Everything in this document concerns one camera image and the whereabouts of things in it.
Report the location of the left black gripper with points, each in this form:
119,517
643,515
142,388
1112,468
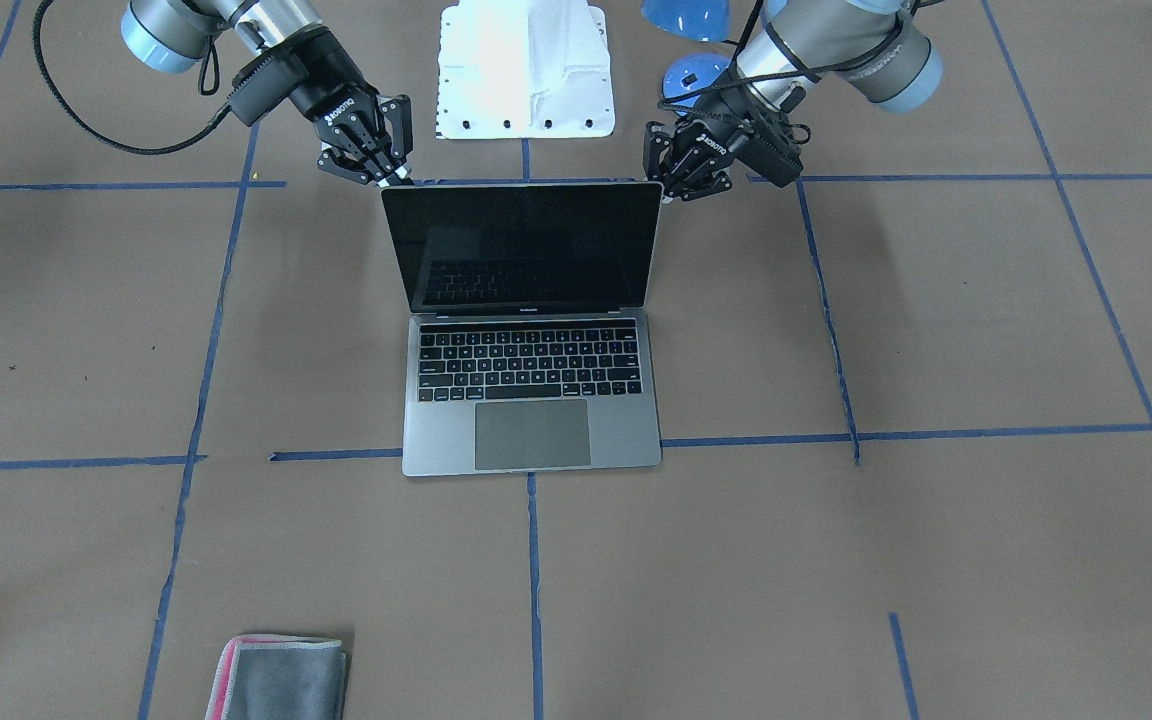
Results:
719,131

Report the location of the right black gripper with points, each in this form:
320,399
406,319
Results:
321,82

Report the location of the grey laptop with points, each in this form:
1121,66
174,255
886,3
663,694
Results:
528,347

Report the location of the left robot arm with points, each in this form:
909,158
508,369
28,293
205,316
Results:
873,45

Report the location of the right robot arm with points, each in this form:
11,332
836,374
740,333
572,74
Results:
172,36

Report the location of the blue desk lamp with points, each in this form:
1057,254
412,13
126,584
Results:
704,22

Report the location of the grey pink folded cloth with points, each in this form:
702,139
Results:
273,676

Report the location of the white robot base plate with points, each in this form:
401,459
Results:
524,69

